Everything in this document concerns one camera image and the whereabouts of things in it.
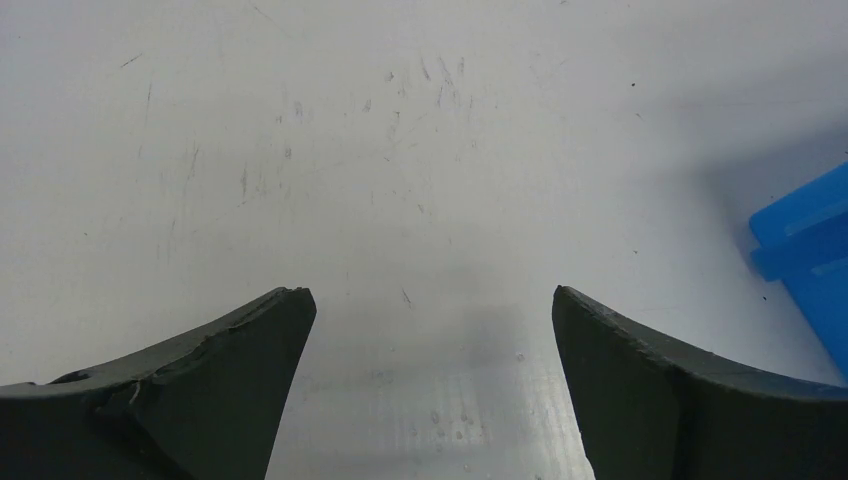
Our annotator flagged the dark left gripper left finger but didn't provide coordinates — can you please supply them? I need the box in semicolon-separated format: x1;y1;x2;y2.
1;288;316;479

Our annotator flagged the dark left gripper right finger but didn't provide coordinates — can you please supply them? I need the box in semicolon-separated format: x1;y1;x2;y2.
552;286;847;479

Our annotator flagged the blue plastic bin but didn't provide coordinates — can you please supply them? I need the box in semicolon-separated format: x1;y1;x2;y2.
749;163;847;375

